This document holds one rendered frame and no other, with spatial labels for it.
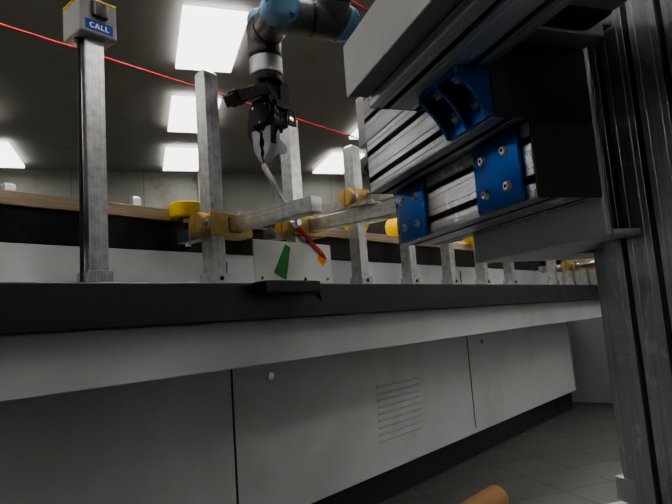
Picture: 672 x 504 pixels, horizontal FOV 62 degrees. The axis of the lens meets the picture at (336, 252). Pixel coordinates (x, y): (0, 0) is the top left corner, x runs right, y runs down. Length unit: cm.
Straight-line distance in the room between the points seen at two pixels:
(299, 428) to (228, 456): 25
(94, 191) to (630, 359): 88
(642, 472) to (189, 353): 79
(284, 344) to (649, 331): 82
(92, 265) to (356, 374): 104
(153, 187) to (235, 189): 150
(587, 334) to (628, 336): 304
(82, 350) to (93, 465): 33
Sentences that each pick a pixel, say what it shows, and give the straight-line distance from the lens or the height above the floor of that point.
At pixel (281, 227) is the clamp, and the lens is 136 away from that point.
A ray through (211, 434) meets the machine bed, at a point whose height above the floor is 35.
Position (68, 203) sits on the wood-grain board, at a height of 89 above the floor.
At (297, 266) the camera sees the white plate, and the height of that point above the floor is 74.
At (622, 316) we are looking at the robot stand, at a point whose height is 59.
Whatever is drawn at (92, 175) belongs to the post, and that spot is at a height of 89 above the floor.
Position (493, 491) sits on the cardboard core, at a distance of 185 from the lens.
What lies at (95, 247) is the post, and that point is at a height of 76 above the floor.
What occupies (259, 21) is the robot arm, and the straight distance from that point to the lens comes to 129.
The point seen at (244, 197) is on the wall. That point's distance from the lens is 1098.
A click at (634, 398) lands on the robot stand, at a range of 79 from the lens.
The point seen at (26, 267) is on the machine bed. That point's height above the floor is 75.
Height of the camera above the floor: 61
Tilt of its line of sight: 7 degrees up
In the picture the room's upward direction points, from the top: 4 degrees counter-clockwise
